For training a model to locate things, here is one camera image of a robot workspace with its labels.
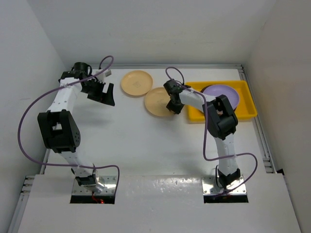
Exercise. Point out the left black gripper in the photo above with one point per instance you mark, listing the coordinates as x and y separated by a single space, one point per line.
106 98

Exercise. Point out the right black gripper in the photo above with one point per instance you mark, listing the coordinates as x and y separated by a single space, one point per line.
177 110

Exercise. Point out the orange plate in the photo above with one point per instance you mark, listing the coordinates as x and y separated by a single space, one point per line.
156 101
137 83

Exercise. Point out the purple plate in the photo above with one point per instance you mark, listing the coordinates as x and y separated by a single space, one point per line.
223 91

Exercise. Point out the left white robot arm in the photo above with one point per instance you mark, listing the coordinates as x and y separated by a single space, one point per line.
59 131

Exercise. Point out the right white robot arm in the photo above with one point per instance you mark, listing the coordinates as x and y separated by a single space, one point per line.
221 123

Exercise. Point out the yellow plastic bin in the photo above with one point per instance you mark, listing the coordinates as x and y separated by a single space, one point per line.
245 109

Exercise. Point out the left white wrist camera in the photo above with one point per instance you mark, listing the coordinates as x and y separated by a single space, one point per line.
103 74

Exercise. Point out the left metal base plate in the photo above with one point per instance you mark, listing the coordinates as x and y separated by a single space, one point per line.
107 184

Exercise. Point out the metal base plate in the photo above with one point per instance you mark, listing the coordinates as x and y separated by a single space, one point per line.
210 188
107 184

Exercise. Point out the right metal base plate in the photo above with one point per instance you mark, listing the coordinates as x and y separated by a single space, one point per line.
210 188

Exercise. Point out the aluminium frame rail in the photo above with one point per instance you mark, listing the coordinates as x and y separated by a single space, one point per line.
161 165

